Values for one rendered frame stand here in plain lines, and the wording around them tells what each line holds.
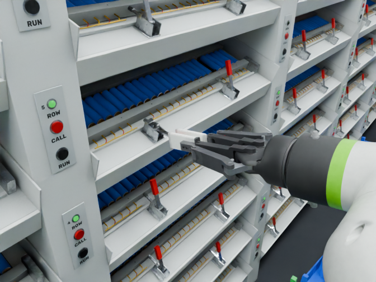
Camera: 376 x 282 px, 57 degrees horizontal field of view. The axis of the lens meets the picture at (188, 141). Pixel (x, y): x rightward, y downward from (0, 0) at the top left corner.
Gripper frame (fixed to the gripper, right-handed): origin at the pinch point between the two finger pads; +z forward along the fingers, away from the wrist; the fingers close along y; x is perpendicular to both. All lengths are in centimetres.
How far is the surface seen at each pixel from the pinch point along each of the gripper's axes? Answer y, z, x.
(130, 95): 2.5, 16.8, 6.2
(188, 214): 17.4, 20.0, -34.0
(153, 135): -1.0, 7.9, 0.2
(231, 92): 25.7, 7.4, 0.8
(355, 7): 115, 6, 10
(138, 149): -5.1, 7.9, -1.0
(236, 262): 43, 24, -74
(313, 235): 93, 14, -92
